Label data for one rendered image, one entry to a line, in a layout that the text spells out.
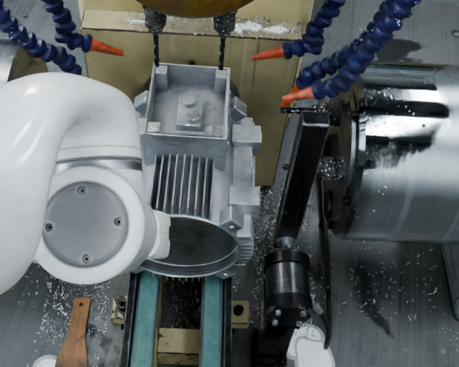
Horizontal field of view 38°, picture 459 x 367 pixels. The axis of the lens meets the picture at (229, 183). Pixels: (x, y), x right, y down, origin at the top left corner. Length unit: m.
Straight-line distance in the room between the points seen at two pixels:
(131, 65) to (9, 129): 0.56
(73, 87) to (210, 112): 0.42
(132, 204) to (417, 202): 0.47
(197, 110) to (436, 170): 0.30
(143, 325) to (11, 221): 0.56
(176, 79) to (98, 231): 0.45
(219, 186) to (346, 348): 0.36
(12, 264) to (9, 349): 0.68
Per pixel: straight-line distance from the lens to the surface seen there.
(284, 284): 0.82
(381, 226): 0.89
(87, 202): 0.48
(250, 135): 0.90
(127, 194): 0.48
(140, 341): 0.91
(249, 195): 0.84
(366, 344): 1.08
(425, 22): 1.57
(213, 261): 0.92
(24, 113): 0.44
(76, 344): 1.04
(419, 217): 0.88
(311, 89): 0.76
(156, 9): 0.71
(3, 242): 0.38
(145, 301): 0.94
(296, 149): 0.72
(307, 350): 1.05
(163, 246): 0.66
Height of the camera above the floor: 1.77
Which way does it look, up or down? 55 degrees down
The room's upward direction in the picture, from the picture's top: 6 degrees clockwise
